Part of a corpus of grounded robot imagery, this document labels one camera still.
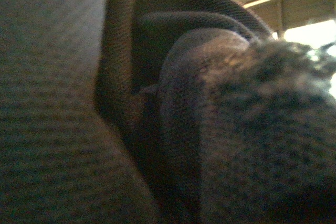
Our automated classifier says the dark navy garment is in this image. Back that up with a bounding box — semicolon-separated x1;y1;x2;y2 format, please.
1;0;269;223

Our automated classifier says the grey fuzzy cloth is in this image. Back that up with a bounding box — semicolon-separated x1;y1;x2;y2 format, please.
157;28;335;223

